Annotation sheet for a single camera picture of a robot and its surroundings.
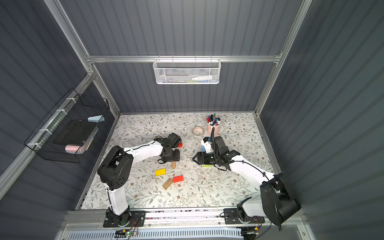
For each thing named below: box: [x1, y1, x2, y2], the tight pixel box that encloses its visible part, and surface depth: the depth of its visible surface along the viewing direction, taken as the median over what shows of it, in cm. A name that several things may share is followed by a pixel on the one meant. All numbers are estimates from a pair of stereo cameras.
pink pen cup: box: [206, 121, 221, 138], surface depth 101 cm
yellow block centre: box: [155, 168, 167, 176], surface depth 91 cm
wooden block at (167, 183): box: [162, 177, 173, 190], surface depth 86 cm
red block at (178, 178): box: [172, 175, 184, 183], surface depth 88 cm
